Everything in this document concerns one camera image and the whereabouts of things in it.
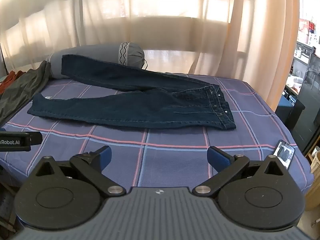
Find grey bolster pillow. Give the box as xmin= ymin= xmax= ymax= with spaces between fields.
xmin=46 ymin=42 xmax=148 ymax=80

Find shelf with boxes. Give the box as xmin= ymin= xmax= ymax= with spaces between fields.
xmin=291 ymin=17 xmax=320 ymax=64

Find rust red cloth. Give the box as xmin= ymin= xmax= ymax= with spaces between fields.
xmin=0 ymin=71 xmax=26 ymax=95

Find blue checked bed sheet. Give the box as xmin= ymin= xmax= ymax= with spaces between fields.
xmin=0 ymin=74 xmax=314 ymax=198

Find black cabinet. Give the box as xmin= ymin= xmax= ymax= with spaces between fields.
xmin=291 ymin=54 xmax=320 ymax=157

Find dark blue denim pants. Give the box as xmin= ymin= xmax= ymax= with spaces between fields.
xmin=27 ymin=54 xmax=237 ymax=131

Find dark grey cloth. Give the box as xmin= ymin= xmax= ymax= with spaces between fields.
xmin=0 ymin=60 xmax=52 ymax=126

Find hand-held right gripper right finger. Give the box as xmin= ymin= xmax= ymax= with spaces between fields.
xmin=192 ymin=145 xmax=287 ymax=197

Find cream sheer curtain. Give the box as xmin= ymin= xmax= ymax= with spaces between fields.
xmin=0 ymin=0 xmax=300 ymax=112

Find black smartphone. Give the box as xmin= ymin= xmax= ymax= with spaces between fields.
xmin=272 ymin=139 xmax=296 ymax=172

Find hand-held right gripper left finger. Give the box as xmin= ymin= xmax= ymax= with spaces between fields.
xmin=35 ymin=145 xmax=127 ymax=197

